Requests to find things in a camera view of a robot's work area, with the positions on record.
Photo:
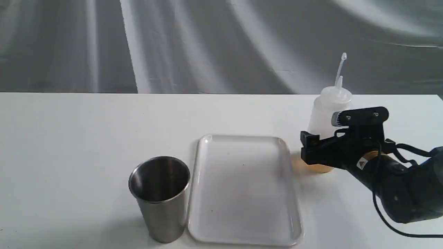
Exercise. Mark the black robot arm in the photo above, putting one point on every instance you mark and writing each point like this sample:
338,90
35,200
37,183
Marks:
407,180

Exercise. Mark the stainless steel cup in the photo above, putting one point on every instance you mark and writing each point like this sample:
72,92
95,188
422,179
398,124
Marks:
159,185

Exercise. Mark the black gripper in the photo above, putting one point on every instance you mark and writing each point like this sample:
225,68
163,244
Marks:
359,148

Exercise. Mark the translucent squeeze bottle amber liquid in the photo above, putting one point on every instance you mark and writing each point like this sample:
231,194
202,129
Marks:
332,99

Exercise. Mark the grey draped backdrop cloth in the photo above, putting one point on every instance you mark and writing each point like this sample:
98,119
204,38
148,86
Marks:
221,46

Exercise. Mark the white plastic tray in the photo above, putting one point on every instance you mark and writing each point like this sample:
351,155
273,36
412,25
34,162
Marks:
244,192

